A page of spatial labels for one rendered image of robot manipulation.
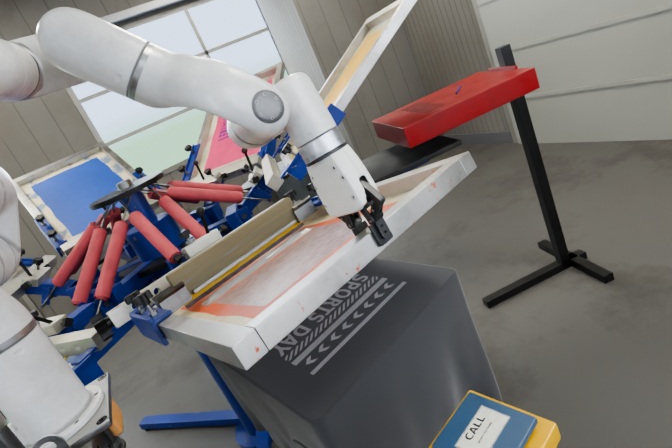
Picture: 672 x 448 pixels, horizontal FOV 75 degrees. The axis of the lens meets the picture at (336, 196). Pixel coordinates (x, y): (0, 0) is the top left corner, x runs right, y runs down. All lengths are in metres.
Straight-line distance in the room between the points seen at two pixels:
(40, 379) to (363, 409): 0.51
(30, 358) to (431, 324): 0.69
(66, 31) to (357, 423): 0.75
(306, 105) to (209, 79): 0.15
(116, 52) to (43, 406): 0.50
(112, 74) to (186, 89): 0.10
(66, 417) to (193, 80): 0.52
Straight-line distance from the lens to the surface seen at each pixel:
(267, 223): 1.26
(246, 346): 0.60
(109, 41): 0.66
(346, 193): 0.67
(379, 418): 0.91
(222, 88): 0.60
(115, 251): 1.79
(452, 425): 0.68
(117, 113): 4.82
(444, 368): 1.02
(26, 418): 0.81
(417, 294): 0.97
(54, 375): 0.80
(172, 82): 0.63
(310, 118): 0.67
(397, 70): 5.02
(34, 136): 4.86
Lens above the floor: 1.47
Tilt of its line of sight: 17 degrees down
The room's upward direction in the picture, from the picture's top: 24 degrees counter-clockwise
